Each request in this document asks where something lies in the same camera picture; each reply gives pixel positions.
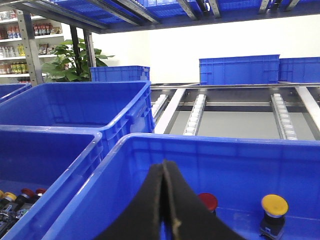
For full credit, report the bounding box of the white roller track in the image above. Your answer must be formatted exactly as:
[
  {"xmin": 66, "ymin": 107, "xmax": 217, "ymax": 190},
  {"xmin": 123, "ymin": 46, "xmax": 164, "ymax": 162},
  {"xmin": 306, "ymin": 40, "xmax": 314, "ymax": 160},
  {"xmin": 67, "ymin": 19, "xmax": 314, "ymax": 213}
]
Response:
[
  {"xmin": 183, "ymin": 94, "xmax": 207, "ymax": 136},
  {"xmin": 270, "ymin": 93, "xmax": 298, "ymax": 140}
]

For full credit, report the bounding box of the left blue plastic bin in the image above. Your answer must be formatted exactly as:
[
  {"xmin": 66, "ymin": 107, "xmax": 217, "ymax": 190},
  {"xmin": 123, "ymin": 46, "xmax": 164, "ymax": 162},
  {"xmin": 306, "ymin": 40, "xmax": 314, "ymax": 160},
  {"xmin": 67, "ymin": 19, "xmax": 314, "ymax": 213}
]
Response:
[{"xmin": 0, "ymin": 124, "xmax": 104, "ymax": 240}]

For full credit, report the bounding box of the green potted plant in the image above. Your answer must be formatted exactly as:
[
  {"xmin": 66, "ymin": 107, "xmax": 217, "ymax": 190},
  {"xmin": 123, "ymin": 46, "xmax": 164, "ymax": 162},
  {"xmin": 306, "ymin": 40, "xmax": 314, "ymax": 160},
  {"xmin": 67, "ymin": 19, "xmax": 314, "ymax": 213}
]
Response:
[{"xmin": 41, "ymin": 37, "xmax": 116, "ymax": 82}]

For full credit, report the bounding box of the white roller track left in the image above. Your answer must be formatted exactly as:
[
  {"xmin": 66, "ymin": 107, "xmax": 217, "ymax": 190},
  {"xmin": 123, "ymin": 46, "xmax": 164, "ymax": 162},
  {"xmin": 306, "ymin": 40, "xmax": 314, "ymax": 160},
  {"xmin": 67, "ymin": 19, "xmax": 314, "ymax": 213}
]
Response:
[{"xmin": 183, "ymin": 94, "xmax": 207, "ymax": 136}]

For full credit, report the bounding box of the rear left blue bin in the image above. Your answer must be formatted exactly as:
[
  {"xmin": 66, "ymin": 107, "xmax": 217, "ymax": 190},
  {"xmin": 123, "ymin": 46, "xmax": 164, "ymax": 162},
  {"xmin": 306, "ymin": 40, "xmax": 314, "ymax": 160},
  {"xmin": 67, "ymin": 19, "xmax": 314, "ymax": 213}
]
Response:
[{"xmin": 0, "ymin": 81, "xmax": 155, "ymax": 157}]

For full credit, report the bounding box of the far blue crate left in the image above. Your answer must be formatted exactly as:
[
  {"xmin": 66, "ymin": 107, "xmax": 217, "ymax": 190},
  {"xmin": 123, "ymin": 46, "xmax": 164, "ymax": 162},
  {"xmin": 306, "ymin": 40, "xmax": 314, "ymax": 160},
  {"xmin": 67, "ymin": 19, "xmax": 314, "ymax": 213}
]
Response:
[{"xmin": 90, "ymin": 65, "xmax": 150, "ymax": 83}]

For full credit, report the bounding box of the grey overhead shelf rack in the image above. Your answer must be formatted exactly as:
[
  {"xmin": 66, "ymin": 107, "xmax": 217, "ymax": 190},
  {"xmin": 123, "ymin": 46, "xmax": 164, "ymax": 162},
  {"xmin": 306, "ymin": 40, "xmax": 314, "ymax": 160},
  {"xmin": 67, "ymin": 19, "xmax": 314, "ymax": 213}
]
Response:
[{"xmin": 0, "ymin": 0, "xmax": 320, "ymax": 83}]

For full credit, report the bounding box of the blue crate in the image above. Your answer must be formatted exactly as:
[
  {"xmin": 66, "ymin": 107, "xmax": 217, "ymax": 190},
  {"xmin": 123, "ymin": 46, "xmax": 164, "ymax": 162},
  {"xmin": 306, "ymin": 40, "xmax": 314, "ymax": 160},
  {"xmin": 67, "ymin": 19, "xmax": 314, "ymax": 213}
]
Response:
[
  {"xmin": 90, "ymin": 65, "xmax": 150, "ymax": 83},
  {"xmin": 278, "ymin": 56, "xmax": 320, "ymax": 83},
  {"xmin": 199, "ymin": 54, "xmax": 280, "ymax": 86}
]

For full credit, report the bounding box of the white shelf with goods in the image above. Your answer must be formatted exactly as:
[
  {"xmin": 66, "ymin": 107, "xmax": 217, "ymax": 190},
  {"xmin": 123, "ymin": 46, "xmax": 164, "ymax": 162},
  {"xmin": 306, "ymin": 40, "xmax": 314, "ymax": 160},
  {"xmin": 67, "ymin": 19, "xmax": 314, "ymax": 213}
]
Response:
[{"xmin": 0, "ymin": 6, "xmax": 65, "ymax": 84}]

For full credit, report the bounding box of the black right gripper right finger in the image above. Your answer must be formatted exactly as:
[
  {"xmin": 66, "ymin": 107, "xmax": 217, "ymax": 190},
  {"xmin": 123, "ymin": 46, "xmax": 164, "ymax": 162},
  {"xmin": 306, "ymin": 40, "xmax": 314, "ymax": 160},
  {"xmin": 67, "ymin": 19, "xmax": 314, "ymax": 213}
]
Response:
[{"xmin": 162, "ymin": 160, "xmax": 244, "ymax": 240}]

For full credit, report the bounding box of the yellow mushroom push button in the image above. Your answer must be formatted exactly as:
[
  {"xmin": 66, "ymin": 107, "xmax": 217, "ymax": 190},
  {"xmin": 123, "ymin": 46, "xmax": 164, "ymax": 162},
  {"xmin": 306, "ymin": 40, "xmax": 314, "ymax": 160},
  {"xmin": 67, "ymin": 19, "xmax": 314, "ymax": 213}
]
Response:
[{"xmin": 259, "ymin": 194, "xmax": 289, "ymax": 240}]

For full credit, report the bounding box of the far blue crate right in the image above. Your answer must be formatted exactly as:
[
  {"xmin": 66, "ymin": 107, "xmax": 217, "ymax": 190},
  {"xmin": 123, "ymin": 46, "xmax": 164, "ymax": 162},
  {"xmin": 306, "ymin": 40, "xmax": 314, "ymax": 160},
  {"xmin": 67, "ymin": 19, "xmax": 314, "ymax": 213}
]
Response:
[{"xmin": 278, "ymin": 56, "xmax": 320, "ymax": 83}]

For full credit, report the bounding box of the blue plastic bin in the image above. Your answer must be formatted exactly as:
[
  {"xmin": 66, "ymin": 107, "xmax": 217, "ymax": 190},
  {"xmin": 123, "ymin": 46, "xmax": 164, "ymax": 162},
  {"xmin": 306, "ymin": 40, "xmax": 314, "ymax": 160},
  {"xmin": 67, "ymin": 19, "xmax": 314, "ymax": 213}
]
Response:
[
  {"xmin": 0, "ymin": 124, "xmax": 104, "ymax": 240},
  {"xmin": 44, "ymin": 133, "xmax": 320, "ymax": 240}
]

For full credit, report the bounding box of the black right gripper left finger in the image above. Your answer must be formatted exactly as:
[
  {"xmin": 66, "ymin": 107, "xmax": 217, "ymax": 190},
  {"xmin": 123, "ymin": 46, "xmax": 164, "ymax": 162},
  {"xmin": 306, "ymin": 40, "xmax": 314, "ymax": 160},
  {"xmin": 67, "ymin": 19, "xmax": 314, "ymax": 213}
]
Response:
[{"xmin": 96, "ymin": 163, "xmax": 164, "ymax": 240}]

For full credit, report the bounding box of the red mushroom push button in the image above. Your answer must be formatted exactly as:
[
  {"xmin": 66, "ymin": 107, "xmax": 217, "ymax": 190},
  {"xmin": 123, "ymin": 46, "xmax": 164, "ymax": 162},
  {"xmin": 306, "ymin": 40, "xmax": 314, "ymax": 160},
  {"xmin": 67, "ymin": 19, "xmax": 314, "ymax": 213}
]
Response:
[{"xmin": 198, "ymin": 192, "xmax": 218, "ymax": 215}]

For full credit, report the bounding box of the far blue crate centre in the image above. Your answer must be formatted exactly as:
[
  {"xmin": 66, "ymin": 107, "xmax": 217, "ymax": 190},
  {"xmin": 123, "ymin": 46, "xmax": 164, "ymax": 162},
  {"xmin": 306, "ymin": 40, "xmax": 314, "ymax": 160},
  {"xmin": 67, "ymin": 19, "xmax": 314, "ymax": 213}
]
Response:
[{"xmin": 199, "ymin": 54, "xmax": 280, "ymax": 86}]

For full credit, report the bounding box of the right blue plastic bin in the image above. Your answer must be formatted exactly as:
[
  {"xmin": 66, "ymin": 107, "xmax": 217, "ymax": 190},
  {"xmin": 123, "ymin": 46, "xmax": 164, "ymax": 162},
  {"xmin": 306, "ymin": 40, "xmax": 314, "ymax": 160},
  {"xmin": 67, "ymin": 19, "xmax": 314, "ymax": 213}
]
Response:
[{"xmin": 44, "ymin": 133, "xmax": 320, "ymax": 240}]

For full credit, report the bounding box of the white roller track right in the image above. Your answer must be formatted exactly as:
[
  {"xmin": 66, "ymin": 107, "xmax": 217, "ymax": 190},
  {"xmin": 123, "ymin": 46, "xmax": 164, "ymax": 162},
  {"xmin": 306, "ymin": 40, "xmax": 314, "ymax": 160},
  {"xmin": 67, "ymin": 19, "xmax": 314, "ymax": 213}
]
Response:
[{"xmin": 270, "ymin": 93, "xmax": 298, "ymax": 140}]

